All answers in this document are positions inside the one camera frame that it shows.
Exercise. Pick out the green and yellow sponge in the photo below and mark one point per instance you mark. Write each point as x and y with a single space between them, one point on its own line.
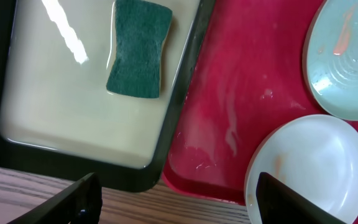
141 29

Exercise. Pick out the light blue plate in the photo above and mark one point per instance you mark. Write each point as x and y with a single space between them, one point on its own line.
330 58

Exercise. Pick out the white plate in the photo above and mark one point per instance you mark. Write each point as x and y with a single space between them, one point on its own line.
317 157

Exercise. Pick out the black tray with soapy water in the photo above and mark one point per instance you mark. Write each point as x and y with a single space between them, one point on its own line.
57 117

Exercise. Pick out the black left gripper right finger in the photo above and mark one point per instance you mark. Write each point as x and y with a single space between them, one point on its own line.
279 204

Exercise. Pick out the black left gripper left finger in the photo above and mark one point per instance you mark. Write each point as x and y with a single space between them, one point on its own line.
80 203

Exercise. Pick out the red plastic tray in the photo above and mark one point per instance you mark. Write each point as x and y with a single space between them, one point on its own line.
249 80

